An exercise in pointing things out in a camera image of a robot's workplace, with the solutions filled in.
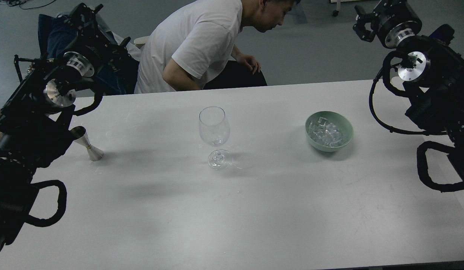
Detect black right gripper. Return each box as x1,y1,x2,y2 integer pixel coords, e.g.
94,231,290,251
353,0,422,48

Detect white office chair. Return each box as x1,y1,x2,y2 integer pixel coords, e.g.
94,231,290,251
330,0,342,17

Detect steel cocktail jigger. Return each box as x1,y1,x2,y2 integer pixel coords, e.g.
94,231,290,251
70,126,104,161

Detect person in white shirt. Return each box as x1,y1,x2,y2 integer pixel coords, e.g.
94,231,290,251
134,0,299,94

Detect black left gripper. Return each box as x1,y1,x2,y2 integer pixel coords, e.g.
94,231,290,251
62,3,140,77

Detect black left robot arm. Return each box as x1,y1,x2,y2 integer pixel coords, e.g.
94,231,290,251
0,3,138,252

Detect green bowl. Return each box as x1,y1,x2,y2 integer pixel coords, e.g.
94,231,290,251
305,111,354,152

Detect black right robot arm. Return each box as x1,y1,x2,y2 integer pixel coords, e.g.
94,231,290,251
353,0,464,193

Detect black chair with jeans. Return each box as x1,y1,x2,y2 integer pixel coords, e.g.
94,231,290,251
38,12,141,96

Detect black floor cables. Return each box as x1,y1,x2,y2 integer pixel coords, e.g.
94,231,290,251
0,0,58,15

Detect clear wine glass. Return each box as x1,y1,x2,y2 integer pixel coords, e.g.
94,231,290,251
199,106,232,170

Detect clear ice cubes pile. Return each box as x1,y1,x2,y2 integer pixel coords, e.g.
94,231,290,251
307,117,348,147

